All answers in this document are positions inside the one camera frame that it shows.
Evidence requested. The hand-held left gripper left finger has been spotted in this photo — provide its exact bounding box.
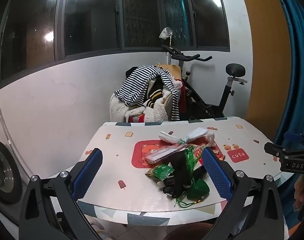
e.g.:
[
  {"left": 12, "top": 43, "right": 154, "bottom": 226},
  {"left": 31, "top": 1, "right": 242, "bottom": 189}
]
[{"left": 18, "top": 148, "right": 104, "bottom": 240}]

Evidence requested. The black white striped shirt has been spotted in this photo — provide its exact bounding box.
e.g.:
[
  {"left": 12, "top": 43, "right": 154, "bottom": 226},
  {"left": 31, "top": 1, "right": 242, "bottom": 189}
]
[{"left": 114, "top": 65, "right": 181, "bottom": 122}]

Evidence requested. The white tissue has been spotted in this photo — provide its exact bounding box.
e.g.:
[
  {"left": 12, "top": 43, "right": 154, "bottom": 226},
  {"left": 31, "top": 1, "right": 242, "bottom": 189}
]
[{"left": 204, "top": 132, "right": 218, "bottom": 147}]

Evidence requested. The black garment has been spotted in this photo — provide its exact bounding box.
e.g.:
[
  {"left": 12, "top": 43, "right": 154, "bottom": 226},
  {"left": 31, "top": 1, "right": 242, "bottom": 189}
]
[{"left": 125, "top": 66, "right": 143, "bottom": 79}]

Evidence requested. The white bag on pole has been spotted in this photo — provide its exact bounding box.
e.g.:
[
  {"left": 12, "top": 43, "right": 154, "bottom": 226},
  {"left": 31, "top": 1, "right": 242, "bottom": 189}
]
[{"left": 159, "top": 27, "right": 174, "bottom": 65}]

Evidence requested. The clear bag of white tissues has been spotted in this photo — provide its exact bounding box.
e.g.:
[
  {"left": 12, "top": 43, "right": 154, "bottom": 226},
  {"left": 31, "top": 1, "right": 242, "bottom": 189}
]
[{"left": 159, "top": 127, "right": 209, "bottom": 146}]

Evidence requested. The printed tablecloth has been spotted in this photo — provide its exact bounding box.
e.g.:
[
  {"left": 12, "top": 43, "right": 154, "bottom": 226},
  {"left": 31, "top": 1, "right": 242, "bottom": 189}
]
[{"left": 77, "top": 116, "right": 283, "bottom": 227}]

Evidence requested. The clear plastic case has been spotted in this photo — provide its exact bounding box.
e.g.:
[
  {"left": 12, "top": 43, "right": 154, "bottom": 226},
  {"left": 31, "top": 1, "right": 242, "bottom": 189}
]
[{"left": 144, "top": 146, "right": 185, "bottom": 165}]

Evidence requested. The green snack packet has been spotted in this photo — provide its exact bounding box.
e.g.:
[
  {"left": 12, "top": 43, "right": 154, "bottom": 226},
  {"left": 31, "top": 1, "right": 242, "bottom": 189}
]
[{"left": 145, "top": 164, "right": 175, "bottom": 181}]

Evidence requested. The person's right hand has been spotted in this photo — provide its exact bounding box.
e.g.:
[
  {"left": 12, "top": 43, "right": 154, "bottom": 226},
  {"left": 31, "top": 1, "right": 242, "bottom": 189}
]
[{"left": 293, "top": 174, "right": 304, "bottom": 203}]

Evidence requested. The red envelope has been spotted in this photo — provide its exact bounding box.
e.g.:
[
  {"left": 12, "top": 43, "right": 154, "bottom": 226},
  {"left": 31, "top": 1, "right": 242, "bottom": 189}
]
[{"left": 212, "top": 148, "right": 227, "bottom": 162}]

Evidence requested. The blue curtain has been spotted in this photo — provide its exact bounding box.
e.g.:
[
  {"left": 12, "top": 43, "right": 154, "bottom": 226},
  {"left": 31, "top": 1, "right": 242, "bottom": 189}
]
[{"left": 270, "top": 0, "right": 304, "bottom": 144}]

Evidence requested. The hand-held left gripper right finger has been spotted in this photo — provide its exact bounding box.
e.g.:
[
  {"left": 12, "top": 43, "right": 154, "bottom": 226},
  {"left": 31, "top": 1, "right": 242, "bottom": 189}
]
[{"left": 202, "top": 147, "right": 291, "bottom": 240}]

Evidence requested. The white washing machine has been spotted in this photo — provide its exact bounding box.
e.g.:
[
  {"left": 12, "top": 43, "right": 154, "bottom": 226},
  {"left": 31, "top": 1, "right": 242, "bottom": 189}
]
[{"left": 0, "top": 125, "right": 28, "bottom": 233}]

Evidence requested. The black exercise bike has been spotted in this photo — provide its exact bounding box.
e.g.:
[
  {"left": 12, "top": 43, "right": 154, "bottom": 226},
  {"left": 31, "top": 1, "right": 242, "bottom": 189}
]
[{"left": 161, "top": 44, "right": 248, "bottom": 120}]

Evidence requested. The dark framed window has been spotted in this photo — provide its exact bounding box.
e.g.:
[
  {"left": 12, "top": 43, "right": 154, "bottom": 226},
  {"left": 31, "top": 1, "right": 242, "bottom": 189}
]
[{"left": 0, "top": 0, "right": 230, "bottom": 87}]

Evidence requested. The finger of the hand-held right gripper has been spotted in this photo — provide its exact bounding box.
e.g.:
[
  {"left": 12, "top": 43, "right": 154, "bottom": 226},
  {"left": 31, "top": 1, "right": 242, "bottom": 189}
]
[
  {"left": 284, "top": 132, "right": 304, "bottom": 144},
  {"left": 264, "top": 142, "right": 304, "bottom": 158}
]

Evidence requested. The wooden wardrobe panel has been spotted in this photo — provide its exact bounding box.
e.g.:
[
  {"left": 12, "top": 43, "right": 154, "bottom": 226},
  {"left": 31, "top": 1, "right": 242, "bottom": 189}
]
[{"left": 245, "top": 0, "right": 293, "bottom": 140}]

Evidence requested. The green tassel ornament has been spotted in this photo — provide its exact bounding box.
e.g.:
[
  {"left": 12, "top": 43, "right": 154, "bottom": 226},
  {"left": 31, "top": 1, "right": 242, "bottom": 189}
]
[{"left": 174, "top": 146, "right": 210, "bottom": 208}]

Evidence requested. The black yellow striped sweater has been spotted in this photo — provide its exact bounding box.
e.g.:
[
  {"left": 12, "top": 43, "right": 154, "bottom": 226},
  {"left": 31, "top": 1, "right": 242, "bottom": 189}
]
[{"left": 141, "top": 77, "right": 165, "bottom": 108}]

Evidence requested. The red cloth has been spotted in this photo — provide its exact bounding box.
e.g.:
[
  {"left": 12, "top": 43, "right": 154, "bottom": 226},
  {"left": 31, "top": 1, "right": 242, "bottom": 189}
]
[{"left": 178, "top": 80, "right": 189, "bottom": 113}]

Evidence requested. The black dotted sock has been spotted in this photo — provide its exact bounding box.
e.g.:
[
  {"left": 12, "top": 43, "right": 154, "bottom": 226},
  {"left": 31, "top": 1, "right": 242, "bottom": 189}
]
[{"left": 162, "top": 152, "right": 208, "bottom": 198}]

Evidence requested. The wooden chair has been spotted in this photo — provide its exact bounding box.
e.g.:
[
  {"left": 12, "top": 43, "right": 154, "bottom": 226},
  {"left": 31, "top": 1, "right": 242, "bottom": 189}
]
[{"left": 157, "top": 64, "right": 183, "bottom": 121}]

